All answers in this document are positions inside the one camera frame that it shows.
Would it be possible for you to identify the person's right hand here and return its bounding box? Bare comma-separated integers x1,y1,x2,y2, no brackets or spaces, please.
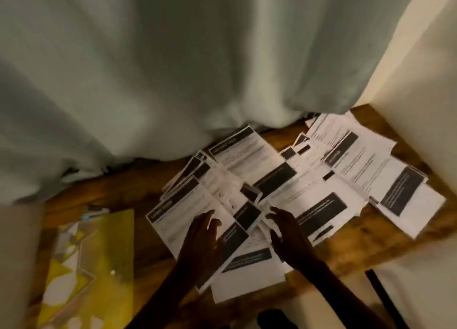
266,206,318,272

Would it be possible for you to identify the person's left hand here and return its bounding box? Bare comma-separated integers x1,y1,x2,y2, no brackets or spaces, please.
175,210,224,287

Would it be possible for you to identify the printed papers pile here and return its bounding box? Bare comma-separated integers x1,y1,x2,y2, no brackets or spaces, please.
146,111,447,303

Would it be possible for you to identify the yellow patterned folder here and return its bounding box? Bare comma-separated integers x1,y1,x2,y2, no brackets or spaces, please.
36,207,137,329

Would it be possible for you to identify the person's left forearm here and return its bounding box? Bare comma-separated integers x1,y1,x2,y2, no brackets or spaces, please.
125,268,202,329

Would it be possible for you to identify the person's right forearm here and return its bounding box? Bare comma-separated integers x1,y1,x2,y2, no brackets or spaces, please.
296,257,390,329

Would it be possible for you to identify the black bar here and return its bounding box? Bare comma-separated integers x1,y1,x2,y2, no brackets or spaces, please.
366,268,409,329

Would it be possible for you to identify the blue pen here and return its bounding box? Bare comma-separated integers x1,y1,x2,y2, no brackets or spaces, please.
82,205,111,219

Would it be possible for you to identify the pale green curtain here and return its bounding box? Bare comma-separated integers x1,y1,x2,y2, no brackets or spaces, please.
0,0,422,205

